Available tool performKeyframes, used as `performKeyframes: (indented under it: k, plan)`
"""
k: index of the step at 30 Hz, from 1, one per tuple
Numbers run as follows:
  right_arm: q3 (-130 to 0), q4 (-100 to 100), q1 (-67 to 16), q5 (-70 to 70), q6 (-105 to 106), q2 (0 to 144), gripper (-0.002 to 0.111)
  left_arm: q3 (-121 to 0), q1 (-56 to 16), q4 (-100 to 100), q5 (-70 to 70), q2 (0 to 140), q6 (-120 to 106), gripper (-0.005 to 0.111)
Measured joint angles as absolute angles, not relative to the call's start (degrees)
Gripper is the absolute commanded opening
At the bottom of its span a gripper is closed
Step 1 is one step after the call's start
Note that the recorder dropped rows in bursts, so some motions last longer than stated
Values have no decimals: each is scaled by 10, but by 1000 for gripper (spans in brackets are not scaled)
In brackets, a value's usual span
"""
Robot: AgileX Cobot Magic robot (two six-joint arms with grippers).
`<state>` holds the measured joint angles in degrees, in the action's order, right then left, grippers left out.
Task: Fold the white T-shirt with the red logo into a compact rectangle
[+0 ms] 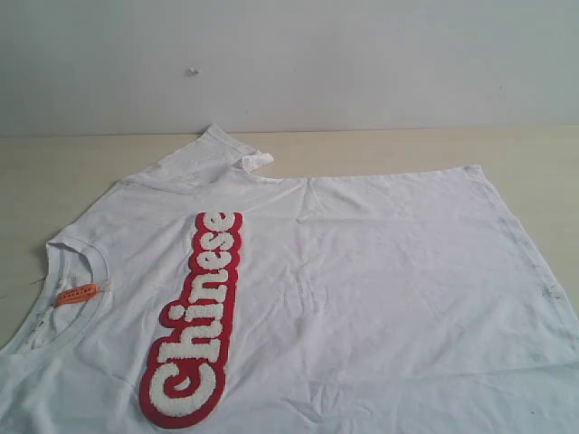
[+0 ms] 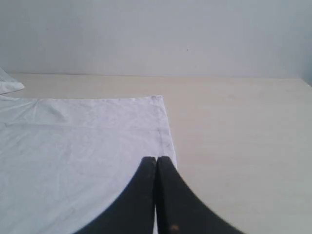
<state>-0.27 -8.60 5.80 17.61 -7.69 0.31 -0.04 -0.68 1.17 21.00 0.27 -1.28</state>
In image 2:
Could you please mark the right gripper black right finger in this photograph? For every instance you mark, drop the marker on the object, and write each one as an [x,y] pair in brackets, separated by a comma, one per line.
[179,210]

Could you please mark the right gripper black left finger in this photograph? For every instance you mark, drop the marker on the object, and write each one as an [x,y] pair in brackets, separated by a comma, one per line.
[133,212]

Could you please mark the white t-shirt red lettering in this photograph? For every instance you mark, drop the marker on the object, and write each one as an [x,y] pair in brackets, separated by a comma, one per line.
[64,161]

